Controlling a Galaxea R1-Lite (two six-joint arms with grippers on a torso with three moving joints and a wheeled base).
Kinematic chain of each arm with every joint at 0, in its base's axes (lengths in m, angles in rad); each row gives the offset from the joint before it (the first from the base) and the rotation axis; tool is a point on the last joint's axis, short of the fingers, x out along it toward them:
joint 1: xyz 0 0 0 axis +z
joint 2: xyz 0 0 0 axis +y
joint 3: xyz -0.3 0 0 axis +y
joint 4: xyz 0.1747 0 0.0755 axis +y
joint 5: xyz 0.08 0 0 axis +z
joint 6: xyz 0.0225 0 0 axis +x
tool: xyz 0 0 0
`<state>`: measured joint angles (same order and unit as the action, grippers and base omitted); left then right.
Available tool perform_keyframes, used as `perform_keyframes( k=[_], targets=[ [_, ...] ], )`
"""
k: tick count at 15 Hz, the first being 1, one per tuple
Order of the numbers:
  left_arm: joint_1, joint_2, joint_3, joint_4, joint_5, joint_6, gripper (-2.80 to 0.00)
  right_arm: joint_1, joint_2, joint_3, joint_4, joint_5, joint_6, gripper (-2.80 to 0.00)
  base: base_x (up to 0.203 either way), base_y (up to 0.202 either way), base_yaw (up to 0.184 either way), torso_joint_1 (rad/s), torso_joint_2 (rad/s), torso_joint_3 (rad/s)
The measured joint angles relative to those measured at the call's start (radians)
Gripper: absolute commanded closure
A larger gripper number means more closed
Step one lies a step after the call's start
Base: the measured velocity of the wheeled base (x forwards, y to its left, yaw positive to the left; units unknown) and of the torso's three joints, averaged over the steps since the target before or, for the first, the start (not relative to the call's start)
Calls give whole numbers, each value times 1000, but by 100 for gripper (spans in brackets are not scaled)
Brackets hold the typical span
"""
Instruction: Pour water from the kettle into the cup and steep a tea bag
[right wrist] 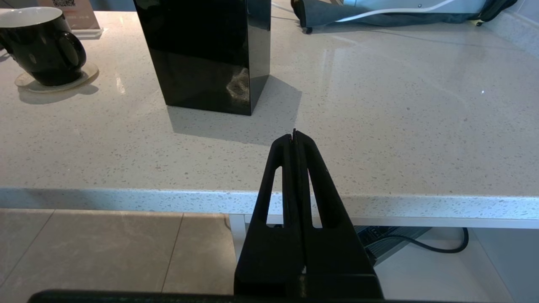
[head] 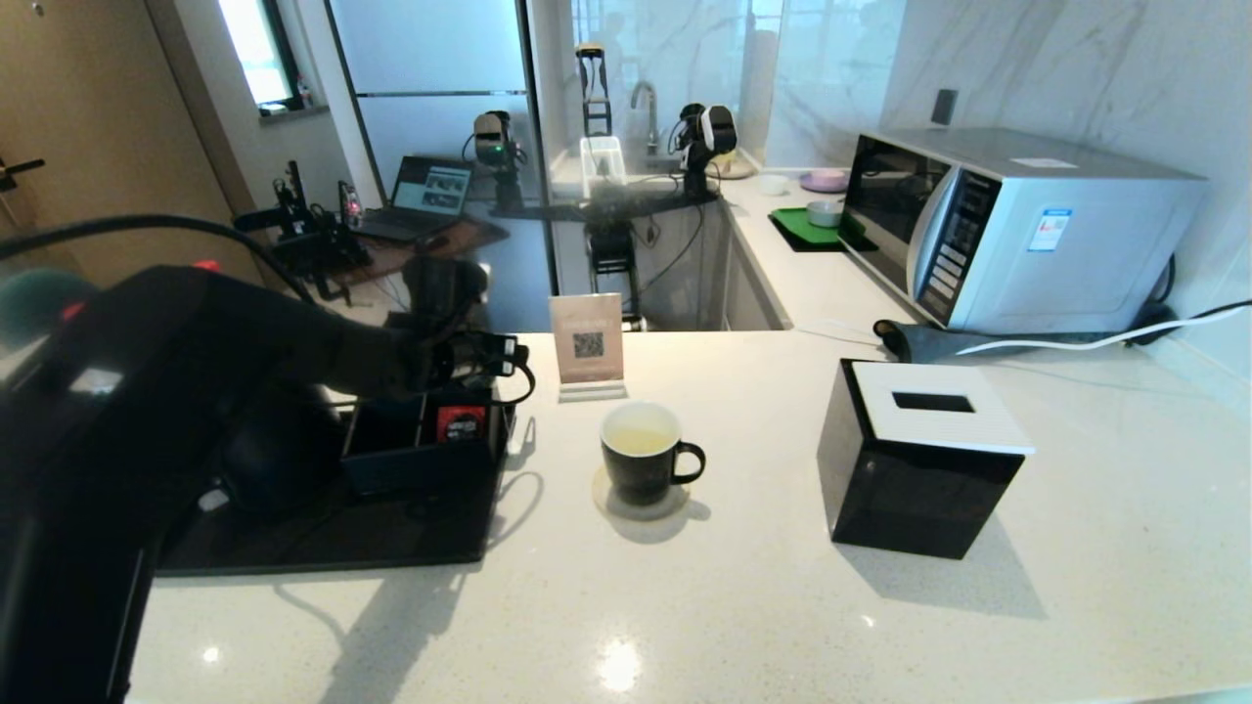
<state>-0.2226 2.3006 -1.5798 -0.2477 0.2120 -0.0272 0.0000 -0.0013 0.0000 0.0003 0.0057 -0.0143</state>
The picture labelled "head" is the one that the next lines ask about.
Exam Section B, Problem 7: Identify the frosted glass sliding door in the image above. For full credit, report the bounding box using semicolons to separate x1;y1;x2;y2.
328;0;554;333

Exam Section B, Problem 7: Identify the black tissue box white lid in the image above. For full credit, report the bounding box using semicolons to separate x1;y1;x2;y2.
816;358;1036;561

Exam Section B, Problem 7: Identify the black metal rack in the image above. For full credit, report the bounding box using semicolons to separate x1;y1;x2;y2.
587;219;642;329

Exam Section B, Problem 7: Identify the silver microwave oven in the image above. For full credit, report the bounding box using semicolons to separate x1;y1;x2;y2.
839;128;1207;336

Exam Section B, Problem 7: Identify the round white coaster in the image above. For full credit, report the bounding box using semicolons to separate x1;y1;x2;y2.
592;465;692;522

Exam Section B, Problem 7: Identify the metal sink faucet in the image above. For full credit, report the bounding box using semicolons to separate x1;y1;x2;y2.
630;82;662;156

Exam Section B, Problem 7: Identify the green tray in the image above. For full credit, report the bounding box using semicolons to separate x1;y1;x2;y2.
768;206;876;254

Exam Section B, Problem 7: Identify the open black laptop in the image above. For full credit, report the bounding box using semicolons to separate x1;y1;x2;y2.
354;155;477;245

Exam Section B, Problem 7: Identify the red Nescafe sachet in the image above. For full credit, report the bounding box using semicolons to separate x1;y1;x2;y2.
437;406;487;443

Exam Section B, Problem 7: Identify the black power cable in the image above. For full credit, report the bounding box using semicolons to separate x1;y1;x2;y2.
1125;253;1252;342

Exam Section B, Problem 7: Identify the grey device green light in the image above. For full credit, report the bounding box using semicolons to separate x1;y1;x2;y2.
463;111;529;210

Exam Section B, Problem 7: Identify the black electric kettle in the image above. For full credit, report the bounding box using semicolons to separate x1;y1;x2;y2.
210;386;343;514

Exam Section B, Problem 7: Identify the black framed window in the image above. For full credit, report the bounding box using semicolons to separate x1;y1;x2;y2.
217;0;304;115

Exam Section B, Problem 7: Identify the black and white device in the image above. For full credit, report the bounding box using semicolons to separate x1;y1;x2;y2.
668;104;739;200

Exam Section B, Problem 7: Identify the black upright stand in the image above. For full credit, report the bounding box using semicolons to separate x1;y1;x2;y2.
575;43;615;139

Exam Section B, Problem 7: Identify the green chair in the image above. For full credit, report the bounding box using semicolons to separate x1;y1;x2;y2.
0;269;99;345

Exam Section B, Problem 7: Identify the QR code sign stand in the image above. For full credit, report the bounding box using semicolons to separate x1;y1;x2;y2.
550;292;629;404

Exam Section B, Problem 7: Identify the dark slate cloth bundle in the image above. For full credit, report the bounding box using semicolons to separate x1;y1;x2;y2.
872;319;1180;365

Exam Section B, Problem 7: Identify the black compartment organizer box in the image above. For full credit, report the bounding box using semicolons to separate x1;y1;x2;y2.
340;389;510;500

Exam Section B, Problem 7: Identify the brown wooden door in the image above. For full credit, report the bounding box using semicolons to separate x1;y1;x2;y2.
0;0;270;294

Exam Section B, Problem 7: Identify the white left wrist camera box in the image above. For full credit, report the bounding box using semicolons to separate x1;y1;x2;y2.
403;256;490;333

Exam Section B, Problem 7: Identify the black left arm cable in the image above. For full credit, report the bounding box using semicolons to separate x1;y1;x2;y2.
0;213;316;306

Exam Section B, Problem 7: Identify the black mug white inside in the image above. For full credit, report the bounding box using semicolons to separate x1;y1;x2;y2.
600;401;707;507

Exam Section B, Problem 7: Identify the white power cable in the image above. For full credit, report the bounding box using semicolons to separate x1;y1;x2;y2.
954;304;1252;358

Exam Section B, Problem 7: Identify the black rectangular serving tray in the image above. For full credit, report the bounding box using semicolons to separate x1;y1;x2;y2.
156;406;516;576

